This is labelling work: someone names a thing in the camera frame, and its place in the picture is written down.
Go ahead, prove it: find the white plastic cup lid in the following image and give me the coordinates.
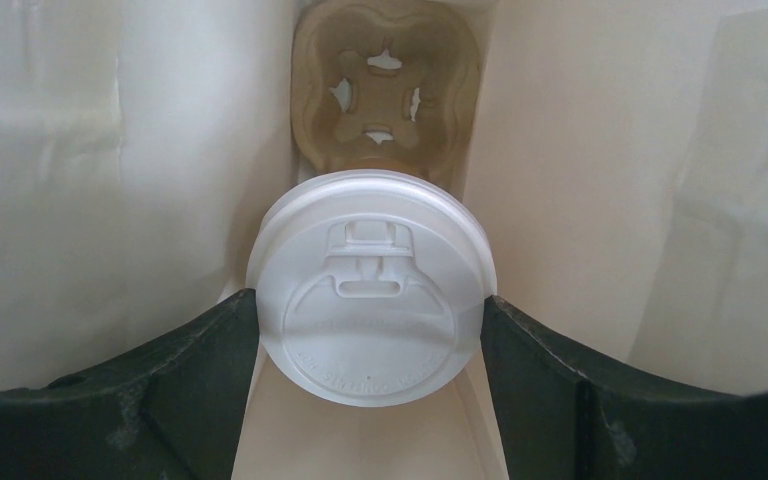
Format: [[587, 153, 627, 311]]
[[246, 170, 498, 408]]

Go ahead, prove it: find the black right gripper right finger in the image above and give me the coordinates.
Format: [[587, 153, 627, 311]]
[[481, 296, 768, 479]]

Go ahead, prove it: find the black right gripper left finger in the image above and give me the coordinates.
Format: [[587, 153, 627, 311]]
[[0, 289, 259, 479]]

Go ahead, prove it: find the brown paper takeout bag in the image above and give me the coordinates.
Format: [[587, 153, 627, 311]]
[[0, 1, 768, 479]]

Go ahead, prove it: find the single cardboard cup carrier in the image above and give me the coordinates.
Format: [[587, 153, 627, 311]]
[[290, 1, 482, 192]]

